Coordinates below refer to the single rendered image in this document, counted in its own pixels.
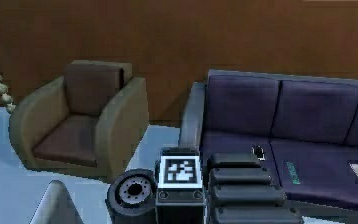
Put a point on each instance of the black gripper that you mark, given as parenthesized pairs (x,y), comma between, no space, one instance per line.
(133,193)

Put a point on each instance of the teal pen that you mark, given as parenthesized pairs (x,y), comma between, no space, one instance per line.
(293,172)

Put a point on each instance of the small black remote control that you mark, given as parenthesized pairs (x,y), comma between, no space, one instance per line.
(259,152)

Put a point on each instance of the grey pointed furniture corner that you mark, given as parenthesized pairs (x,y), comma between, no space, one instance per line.
(55,206)

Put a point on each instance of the purple grey sofa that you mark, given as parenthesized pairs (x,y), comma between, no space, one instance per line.
(287,133)

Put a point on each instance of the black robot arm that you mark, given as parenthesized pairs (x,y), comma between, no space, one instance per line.
(220,190)

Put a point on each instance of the olive brown armchair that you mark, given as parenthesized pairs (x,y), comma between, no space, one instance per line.
(83,126)

